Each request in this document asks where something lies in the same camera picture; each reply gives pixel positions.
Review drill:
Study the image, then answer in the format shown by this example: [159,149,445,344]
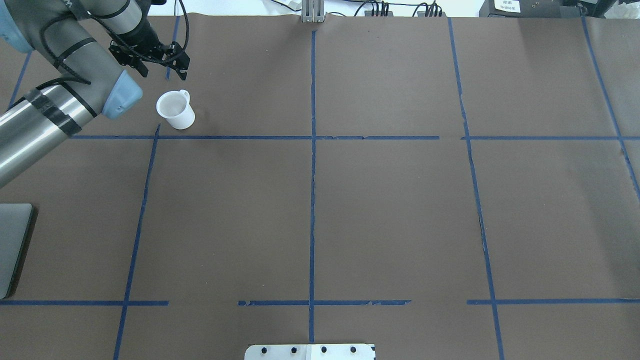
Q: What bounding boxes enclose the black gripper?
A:
[122,27,190,81]

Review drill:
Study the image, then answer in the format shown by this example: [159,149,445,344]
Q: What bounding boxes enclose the grey closed laptop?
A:
[0,203,34,299]

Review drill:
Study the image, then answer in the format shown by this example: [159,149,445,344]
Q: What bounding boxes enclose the black computer box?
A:
[478,0,583,19]

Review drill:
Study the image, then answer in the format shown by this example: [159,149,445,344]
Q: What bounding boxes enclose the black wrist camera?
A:
[109,40,149,78]

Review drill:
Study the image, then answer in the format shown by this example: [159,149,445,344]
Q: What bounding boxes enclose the white plastic cup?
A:
[156,89,195,130]

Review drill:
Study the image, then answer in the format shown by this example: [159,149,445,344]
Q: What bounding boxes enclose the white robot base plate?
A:
[244,343,377,360]

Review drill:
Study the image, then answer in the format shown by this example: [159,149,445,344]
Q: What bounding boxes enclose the grey aluminium frame post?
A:
[301,0,327,23]

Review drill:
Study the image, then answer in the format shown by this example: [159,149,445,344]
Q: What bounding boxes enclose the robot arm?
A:
[0,0,190,186]

